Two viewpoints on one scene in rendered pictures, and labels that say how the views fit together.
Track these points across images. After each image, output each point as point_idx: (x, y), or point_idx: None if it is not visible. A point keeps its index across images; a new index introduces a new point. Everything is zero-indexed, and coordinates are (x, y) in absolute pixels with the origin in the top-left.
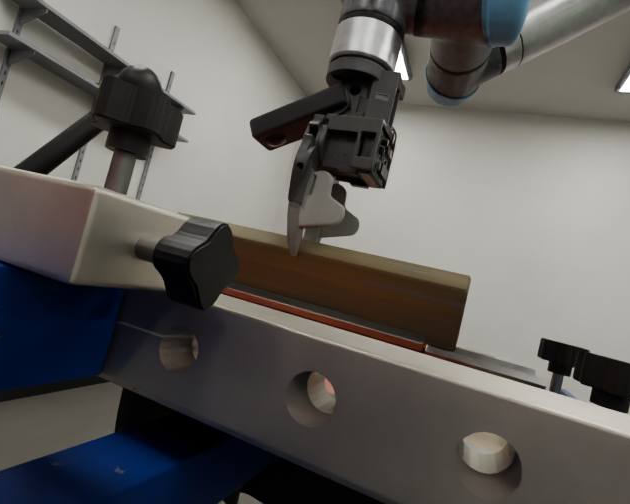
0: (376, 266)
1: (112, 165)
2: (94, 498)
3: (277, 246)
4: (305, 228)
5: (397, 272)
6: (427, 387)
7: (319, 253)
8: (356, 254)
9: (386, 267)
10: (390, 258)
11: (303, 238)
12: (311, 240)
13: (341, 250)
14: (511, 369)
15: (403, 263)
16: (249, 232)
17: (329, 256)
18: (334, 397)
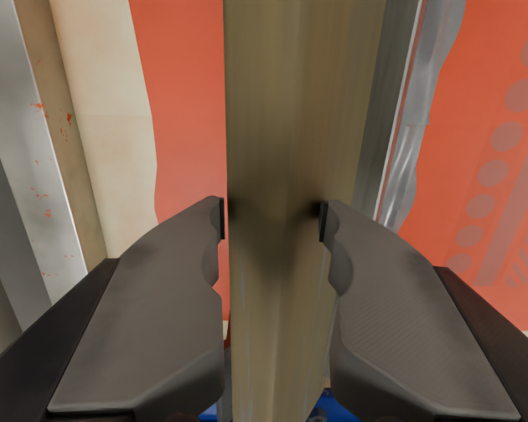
0: (233, 366)
1: None
2: None
3: (226, 155)
4: (339, 225)
5: (233, 390)
6: None
7: (230, 268)
8: (253, 344)
9: (235, 380)
10: (266, 399)
11: (329, 209)
12: (325, 235)
13: (256, 317)
14: (220, 409)
15: (256, 412)
16: (249, 18)
17: (230, 288)
18: (75, 274)
